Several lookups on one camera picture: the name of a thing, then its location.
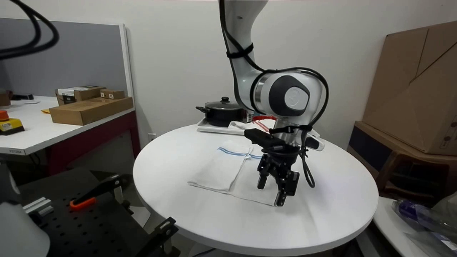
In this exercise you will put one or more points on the brown wooden stool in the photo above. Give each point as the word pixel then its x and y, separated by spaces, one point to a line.
pixel 392 160

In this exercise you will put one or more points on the white towel with blue stripe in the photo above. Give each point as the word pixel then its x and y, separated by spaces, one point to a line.
pixel 221 167

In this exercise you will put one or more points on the red bowl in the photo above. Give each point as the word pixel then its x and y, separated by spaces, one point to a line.
pixel 264 117

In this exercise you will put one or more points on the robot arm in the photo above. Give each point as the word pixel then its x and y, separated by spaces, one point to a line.
pixel 285 96

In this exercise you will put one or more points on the black pot lid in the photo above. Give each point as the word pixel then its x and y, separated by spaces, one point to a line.
pixel 224 103

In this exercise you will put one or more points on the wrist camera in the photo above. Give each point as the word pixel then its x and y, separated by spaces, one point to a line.
pixel 262 137

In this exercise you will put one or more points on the wall socket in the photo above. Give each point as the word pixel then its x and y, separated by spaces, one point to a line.
pixel 152 137

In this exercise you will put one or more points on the clear plastic bag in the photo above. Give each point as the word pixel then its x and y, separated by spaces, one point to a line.
pixel 428 217

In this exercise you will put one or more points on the large flat cardboard box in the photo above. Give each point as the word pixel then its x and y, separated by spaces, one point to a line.
pixel 410 92

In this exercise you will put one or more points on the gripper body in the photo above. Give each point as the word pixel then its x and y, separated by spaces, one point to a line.
pixel 280 159

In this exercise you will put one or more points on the white tray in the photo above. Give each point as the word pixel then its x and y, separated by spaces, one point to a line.
pixel 207 127

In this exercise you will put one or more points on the white side table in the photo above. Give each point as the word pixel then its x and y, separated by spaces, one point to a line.
pixel 389 228

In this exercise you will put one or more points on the white desk with red side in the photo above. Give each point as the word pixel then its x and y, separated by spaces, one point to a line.
pixel 39 132

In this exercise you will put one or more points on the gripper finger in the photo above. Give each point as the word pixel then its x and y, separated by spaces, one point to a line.
pixel 290 184
pixel 263 178

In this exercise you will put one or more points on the grey partition panel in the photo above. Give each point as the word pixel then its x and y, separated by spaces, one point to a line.
pixel 71 57

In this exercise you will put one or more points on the white cloth with red stripes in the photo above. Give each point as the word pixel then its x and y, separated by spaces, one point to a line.
pixel 250 125

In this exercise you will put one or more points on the aluminium profile piece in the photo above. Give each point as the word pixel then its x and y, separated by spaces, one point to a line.
pixel 37 206

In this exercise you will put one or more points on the heap of cardboard boxes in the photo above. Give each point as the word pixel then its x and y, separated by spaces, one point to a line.
pixel 85 110

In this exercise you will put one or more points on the black cooking pot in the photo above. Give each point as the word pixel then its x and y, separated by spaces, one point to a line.
pixel 223 116

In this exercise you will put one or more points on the yellow emergency stop button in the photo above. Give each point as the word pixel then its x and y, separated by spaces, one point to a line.
pixel 10 125

